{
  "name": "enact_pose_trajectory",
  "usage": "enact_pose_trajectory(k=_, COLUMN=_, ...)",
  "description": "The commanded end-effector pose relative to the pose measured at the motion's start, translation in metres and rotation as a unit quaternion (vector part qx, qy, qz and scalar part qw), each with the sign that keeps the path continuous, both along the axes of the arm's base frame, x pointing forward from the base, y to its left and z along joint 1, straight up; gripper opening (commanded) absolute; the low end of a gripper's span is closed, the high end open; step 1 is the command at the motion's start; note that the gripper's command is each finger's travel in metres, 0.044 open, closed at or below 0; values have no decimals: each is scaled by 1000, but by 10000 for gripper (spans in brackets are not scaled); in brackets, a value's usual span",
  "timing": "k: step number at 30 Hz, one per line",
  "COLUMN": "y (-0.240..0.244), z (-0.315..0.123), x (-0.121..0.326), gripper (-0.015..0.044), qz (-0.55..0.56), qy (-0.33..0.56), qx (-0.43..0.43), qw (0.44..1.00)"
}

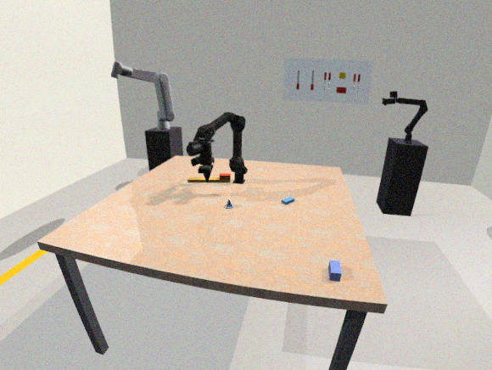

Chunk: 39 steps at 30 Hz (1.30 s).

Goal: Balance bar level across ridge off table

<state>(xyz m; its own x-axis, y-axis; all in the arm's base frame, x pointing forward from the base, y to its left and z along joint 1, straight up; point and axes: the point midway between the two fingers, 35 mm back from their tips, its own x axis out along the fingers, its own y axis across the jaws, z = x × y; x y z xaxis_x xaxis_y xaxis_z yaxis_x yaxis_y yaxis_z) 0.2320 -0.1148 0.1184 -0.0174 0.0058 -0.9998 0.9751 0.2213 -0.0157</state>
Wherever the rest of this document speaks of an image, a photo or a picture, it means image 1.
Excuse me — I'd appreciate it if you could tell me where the yellow bar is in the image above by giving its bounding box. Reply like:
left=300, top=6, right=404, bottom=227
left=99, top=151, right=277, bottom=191
left=187, top=173, right=231, bottom=182

